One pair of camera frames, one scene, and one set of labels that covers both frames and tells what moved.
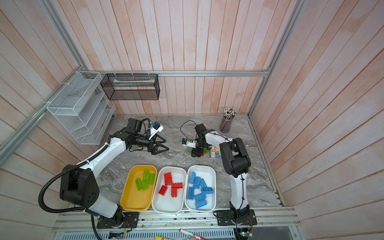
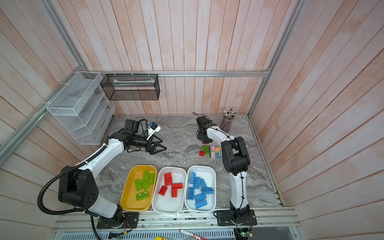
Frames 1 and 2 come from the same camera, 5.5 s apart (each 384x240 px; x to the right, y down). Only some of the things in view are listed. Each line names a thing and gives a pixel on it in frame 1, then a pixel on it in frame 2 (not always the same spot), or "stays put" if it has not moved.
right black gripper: [196, 152] → [199, 136]
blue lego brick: [192, 177] stays put
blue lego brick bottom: [191, 193] stays put
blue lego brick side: [206, 190] stays put
